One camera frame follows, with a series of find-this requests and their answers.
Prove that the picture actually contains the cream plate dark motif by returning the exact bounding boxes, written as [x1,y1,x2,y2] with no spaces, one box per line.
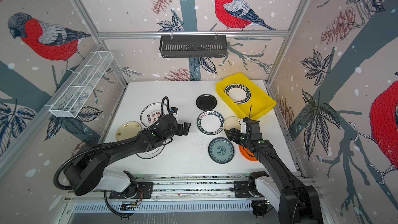
[223,116,241,131]

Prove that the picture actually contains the white plate dark green rim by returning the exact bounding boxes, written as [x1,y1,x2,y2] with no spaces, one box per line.
[197,111,224,135]

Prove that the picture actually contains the yellow plastic bin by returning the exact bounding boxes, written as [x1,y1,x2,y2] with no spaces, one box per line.
[216,73,276,120]

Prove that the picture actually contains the white plate green band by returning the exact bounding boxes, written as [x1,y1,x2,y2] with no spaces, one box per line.
[224,84,251,104]

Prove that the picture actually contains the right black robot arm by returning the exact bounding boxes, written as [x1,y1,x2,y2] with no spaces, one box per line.
[226,117,323,224]

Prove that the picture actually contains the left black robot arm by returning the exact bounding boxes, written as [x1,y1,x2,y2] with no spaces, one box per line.
[53,96,191,196]

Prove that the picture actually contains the orange plate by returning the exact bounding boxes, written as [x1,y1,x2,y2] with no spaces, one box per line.
[239,146,258,162]

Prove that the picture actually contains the white plate red characters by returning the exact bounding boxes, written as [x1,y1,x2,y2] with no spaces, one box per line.
[140,102,161,127]

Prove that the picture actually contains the black round plate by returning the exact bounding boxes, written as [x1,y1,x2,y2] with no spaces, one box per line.
[196,94,217,111]

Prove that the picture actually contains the teal patterned plate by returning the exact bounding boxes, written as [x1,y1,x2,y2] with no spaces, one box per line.
[208,138,235,164]

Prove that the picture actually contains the cream yellow small plate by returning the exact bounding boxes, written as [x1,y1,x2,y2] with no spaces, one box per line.
[115,121,142,141]

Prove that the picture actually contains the black hanging basket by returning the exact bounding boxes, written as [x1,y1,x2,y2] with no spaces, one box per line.
[159,35,227,58]

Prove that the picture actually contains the horizontal aluminium bar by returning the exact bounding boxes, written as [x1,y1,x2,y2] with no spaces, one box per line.
[97,30,290,40]

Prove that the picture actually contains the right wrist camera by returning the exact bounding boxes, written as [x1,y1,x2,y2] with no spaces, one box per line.
[240,120,247,134]

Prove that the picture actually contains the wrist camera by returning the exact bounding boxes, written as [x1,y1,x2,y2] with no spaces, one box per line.
[169,107,178,115]
[240,120,247,134]

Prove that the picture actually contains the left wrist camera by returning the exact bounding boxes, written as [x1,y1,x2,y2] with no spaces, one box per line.
[169,107,178,115]

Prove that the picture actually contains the aluminium rail base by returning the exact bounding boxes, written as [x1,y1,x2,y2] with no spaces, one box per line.
[67,171,300,215]

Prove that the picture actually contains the white wire mesh basket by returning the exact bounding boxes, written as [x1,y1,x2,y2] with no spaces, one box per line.
[49,51,114,118]

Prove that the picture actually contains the aluminium corner post right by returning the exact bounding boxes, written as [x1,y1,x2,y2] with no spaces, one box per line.
[266,0,311,85]

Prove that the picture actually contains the aluminium corner post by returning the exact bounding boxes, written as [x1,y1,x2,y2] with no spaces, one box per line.
[266,0,311,85]
[70,0,128,88]

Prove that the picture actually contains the aluminium corner post left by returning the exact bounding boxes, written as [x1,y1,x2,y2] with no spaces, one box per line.
[70,0,128,88]

